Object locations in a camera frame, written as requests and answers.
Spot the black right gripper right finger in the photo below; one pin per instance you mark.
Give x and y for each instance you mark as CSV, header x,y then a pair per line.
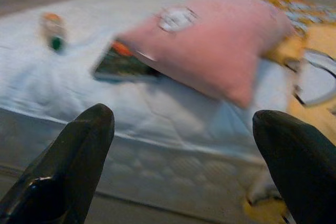
x,y
302,169

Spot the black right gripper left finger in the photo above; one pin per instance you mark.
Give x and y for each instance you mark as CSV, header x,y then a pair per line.
x,y
73,155

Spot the yellow cartoon cat blanket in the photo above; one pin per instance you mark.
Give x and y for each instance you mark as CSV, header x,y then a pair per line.
x,y
320,40

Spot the pink plush pillow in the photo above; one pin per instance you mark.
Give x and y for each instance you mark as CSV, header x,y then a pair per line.
x,y
210,45

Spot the grey quilted mattress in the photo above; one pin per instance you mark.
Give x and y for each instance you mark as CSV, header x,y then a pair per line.
x,y
157,171

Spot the dark cover book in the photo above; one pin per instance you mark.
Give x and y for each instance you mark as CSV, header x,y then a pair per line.
x,y
123,68

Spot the small bottle green cap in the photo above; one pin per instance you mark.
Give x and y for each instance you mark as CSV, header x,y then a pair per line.
x,y
52,27

